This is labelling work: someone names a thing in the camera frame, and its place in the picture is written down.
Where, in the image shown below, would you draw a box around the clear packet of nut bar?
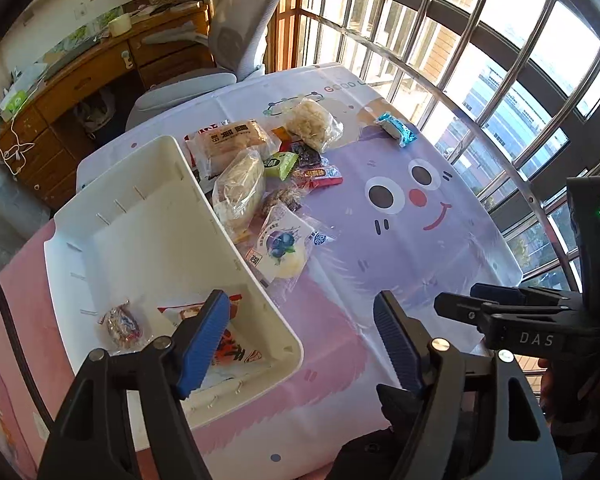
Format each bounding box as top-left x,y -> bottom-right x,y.
261,185 -> 304,217

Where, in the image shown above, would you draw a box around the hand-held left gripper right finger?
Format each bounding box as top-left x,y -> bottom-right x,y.
372,290 -> 563,480

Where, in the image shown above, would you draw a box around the white tape roll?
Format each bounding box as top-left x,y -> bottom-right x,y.
107,14 -> 134,39

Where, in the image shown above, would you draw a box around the green tissue pack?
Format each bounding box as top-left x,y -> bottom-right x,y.
0,87 -> 32,112

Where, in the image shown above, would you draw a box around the dark seaweed packet red ends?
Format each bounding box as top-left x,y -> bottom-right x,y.
290,141 -> 344,189

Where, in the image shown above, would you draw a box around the clear bag of pale bread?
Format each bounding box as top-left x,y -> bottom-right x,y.
211,147 -> 267,242

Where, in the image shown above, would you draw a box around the puffed rice cake packet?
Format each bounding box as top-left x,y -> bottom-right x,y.
284,99 -> 344,154

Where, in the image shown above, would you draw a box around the blue and white snack packet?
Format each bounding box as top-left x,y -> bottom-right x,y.
376,111 -> 419,148

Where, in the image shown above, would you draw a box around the small candy packet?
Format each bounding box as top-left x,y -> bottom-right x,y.
97,300 -> 147,352

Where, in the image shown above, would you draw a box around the metal window grille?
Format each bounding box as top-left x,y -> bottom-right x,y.
265,0 -> 600,293

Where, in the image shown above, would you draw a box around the green snack packet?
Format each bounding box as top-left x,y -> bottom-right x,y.
263,151 -> 300,180

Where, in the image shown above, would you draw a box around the white plastic bin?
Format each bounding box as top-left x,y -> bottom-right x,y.
44,135 -> 305,431

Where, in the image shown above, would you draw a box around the white cable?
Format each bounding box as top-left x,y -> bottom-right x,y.
0,109 -> 37,177

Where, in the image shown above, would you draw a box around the bread packet with red label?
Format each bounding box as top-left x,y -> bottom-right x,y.
185,120 -> 277,182

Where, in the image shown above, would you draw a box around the white plastic bag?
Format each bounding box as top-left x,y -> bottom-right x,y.
77,95 -> 117,134

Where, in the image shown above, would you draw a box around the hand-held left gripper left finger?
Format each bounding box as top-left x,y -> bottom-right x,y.
37,289 -> 231,480

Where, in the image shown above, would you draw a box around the cartoon printed tablecloth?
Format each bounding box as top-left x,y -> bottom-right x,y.
0,62 -> 526,480

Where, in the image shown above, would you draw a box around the red and white snack packet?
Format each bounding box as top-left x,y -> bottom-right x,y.
157,292 -> 272,377

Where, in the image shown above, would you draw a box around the person's right hand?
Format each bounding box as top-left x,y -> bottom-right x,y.
537,357 -> 600,456

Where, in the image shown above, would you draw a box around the wooden desk with drawers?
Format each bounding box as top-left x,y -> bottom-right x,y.
0,2 -> 217,211

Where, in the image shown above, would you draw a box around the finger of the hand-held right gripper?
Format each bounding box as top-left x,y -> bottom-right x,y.
434,292 -> 581,361
470,282 -> 576,311

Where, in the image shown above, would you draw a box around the blueberry print bread packet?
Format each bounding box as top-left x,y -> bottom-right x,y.
244,203 -> 339,287

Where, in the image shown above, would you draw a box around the black cable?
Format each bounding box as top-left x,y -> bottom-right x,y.
0,250 -> 56,433

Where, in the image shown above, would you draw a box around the grey office chair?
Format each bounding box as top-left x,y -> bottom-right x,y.
125,0 -> 301,132

